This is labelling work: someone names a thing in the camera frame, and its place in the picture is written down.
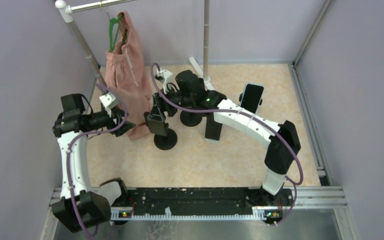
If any black phone stand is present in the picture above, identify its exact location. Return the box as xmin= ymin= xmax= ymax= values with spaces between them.
xmin=153 ymin=128 xmax=178 ymax=151
xmin=238 ymin=92 xmax=263 ymax=106
xmin=179 ymin=111 xmax=203 ymax=127

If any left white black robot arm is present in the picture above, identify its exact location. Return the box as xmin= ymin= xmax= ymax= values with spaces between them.
xmin=51 ymin=92 xmax=135 ymax=233

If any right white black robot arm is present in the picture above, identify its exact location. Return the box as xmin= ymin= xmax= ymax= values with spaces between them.
xmin=144 ymin=66 xmax=301 ymax=196

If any blue-cased smartphone on stand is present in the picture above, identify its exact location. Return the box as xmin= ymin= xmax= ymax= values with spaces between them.
xmin=240 ymin=82 xmax=265 ymax=114

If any pink hanging garment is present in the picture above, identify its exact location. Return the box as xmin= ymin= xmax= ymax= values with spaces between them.
xmin=104 ymin=11 xmax=153 ymax=141

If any white-edged smartphone on table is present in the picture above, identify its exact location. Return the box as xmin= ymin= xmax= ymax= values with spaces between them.
xmin=204 ymin=114 xmax=223 ymax=144

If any green clothes hanger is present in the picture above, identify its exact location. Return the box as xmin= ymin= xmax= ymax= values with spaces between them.
xmin=108 ymin=12 xmax=128 ymax=52

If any metal clothes rack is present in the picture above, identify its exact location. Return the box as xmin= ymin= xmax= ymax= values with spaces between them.
xmin=54 ymin=0 xmax=214 ymax=90

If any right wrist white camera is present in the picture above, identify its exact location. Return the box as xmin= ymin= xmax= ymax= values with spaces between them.
xmin=154 ymin=69 xmax=176 ymax=94

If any wrist white camera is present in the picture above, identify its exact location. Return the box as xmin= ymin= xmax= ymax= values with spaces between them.
xmin=99 ymin=92 xmax=119 ymax=110
xmin=154 ymin=69 xmax=176 ymax=94

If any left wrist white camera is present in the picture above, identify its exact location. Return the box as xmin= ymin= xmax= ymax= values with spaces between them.
xmin=99 ymin=92 xmax=119 ymax=110

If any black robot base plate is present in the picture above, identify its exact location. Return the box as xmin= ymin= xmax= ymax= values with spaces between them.
xmin=110 ymin=187 xmax=295 ymax=225

